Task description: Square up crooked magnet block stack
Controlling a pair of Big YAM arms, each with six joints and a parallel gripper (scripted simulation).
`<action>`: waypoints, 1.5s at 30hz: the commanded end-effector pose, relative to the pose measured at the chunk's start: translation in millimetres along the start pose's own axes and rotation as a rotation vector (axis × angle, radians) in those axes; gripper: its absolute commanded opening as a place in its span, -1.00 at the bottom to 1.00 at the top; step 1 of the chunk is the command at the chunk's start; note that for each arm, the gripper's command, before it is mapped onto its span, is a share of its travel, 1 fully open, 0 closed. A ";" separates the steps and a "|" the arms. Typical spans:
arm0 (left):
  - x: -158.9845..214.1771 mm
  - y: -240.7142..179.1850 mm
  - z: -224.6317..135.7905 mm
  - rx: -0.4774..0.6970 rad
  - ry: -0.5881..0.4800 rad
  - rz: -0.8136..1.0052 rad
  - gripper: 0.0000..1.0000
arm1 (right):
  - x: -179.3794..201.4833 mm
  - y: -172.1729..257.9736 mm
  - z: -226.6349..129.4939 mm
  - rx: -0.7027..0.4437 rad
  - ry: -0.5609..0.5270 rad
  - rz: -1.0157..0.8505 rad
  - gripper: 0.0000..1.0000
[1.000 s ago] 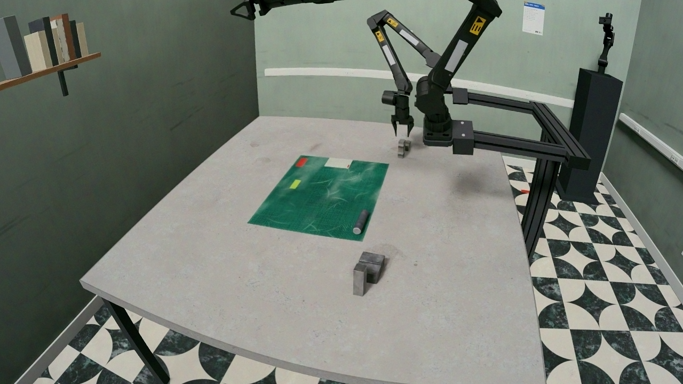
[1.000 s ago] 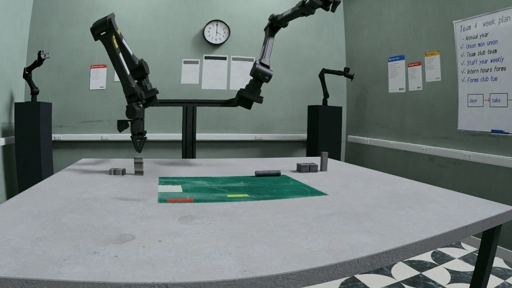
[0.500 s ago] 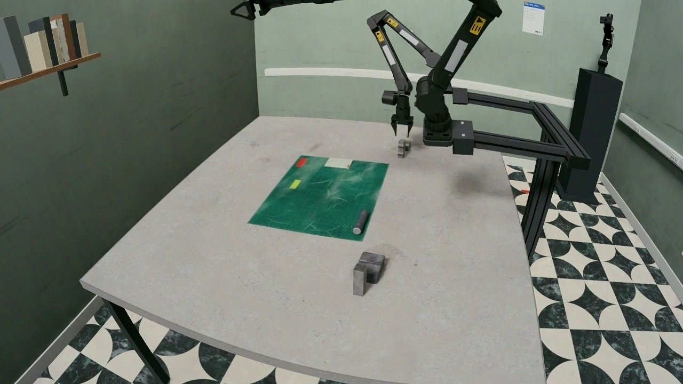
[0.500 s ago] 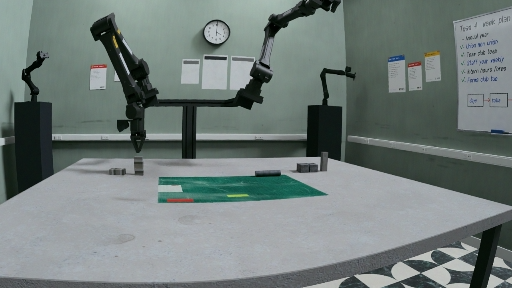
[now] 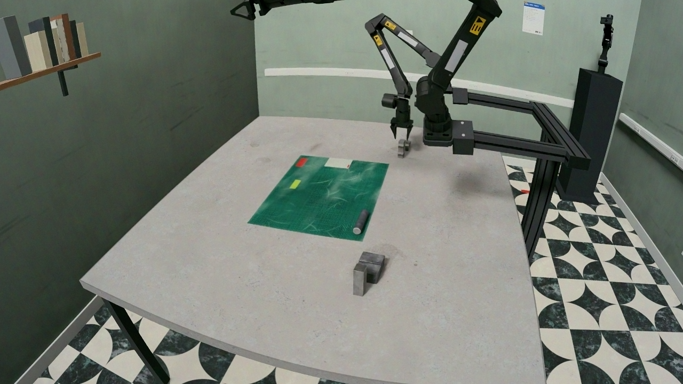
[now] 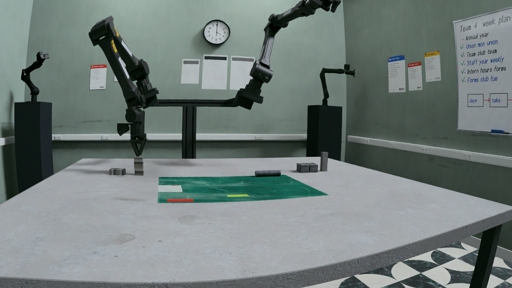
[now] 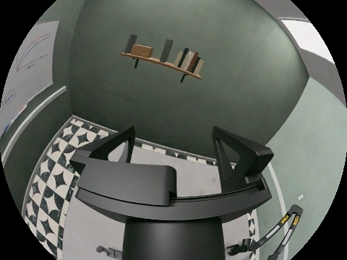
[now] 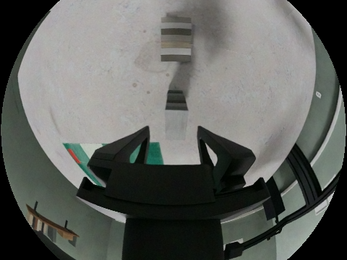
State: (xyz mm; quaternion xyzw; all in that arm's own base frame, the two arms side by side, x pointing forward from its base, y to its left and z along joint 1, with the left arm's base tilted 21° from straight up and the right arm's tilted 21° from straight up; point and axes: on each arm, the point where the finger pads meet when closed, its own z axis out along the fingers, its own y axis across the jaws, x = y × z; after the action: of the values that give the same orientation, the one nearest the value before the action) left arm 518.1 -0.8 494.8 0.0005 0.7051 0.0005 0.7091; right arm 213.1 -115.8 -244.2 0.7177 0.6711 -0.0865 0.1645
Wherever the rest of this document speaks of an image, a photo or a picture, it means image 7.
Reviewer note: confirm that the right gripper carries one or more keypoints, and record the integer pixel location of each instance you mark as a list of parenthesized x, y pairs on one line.
[(235, 248)]

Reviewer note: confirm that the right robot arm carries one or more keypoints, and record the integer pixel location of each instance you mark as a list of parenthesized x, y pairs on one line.
[(246, 244)]

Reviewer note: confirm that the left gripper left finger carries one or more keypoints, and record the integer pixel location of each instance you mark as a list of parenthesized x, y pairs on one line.
[(101, 148)]

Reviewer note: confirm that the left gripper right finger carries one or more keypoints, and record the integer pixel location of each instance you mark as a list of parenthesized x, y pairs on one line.
[(253, 158)]

